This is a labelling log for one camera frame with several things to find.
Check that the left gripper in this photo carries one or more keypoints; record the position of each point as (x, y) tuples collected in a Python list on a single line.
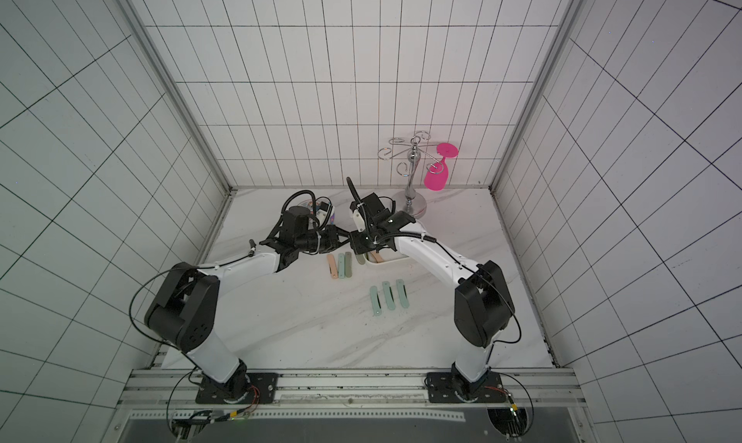
[(334, 232)]

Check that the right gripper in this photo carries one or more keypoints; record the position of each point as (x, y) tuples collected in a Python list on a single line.
[(359, 240)]

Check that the pink folding fruit knife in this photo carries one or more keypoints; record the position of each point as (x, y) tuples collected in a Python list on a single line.
[(332, 265)]

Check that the olive folding fruit knife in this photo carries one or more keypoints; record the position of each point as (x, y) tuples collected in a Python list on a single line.
[(348, 265)]

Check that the mint folding fruit knife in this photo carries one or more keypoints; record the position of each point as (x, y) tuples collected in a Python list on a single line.
[(402, 294)]

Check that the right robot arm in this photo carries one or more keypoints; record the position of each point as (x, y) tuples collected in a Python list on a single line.
[(482, 303)]

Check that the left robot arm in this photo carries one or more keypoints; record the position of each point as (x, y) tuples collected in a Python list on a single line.
[(183, 311)]

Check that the white plastic storage box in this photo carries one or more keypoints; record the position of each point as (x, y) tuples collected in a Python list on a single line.
[(388, 255)]

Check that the chrome glass holder stand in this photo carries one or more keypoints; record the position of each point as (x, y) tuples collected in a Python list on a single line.
[(412, 151)]

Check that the pink wine glass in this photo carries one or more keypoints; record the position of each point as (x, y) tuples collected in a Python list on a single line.
[(438, 172)]

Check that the aluminium mounting rail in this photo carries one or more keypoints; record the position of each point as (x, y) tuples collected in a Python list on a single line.
[(374, 388)]

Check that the left base plate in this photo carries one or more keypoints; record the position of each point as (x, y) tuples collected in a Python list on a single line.
[(242, 391)]

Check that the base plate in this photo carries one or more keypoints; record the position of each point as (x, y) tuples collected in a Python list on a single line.
[(242, 391), (452, 388)]

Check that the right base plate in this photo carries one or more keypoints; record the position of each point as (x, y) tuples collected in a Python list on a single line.
[(452, 388)]

